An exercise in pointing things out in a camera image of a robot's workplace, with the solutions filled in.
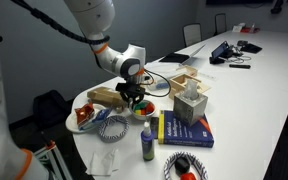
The black laptop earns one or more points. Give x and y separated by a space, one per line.
177 57

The black backpack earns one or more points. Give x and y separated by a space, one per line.
50 106

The grey remote control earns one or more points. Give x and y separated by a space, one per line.
154 128

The white crumpled napkin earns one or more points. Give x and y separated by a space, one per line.
102 163

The small black device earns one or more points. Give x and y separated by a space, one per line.
242 43

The red flat package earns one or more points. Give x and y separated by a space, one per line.
252 30

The grey tissue box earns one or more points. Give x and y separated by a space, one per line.
190 106

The white plate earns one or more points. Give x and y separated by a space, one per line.
71 125

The green toy block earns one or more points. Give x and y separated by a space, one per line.
139 107

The wall television screen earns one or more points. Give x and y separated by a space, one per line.
237 1

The black rounded object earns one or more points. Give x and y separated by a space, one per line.
182 165

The red ball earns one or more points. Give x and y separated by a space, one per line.
188 176

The red toy block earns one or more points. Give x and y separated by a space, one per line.
149 107

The white card box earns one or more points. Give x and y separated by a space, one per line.
239 27

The long cardboard box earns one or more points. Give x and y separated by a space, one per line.
105 96

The blue spray bottle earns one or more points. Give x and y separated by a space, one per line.
147 146

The black pouch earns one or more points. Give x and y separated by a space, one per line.
251 48

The black office chair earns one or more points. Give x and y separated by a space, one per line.
192 33
220 23

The white bowl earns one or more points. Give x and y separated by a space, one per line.
144 116

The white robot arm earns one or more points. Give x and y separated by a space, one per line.
100 16

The black slim remote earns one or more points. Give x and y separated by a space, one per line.
239 66

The red Doritos bag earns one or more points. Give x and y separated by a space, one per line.
84 113

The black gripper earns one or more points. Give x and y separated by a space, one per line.
132 95

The yellow toy block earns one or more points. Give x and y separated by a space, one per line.
138 112

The black wall webcam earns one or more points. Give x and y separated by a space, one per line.
277 6

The purple yellow box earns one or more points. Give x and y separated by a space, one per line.
184 133

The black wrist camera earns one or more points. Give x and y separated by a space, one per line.
128 88

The blue snack bag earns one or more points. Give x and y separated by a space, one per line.
101 116

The metal robot stand frame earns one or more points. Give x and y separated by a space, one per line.
54 156

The clear plastic sheet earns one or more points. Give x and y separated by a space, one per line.
164 66

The wooden box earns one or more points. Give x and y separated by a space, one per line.
180 81

